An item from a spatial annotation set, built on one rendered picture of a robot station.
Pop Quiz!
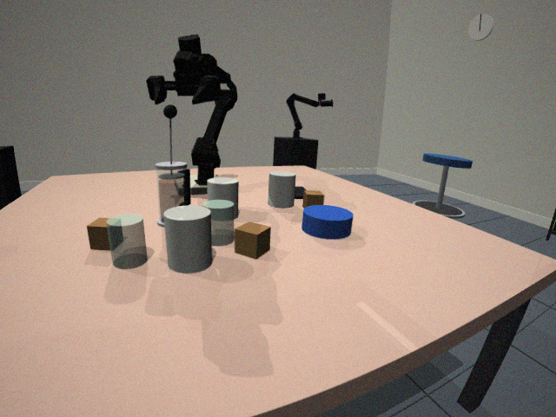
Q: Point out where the glass coffee press with plunger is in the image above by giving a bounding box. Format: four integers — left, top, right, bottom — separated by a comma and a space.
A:
156, 104, 191, 227

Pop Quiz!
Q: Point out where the blue short cylinder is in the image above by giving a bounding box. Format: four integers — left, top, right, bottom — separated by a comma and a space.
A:
302, 205, 353, 240

